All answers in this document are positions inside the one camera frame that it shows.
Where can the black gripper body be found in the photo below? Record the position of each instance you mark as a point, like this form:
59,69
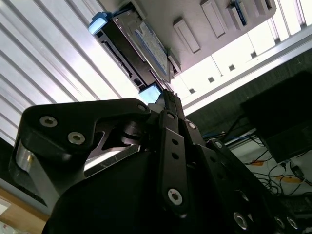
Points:
109,207

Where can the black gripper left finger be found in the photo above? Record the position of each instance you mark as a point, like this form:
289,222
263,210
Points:
61,122

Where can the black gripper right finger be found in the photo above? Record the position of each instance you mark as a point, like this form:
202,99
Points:
219,175

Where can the hard disk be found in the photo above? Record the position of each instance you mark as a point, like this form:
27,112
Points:
122,41

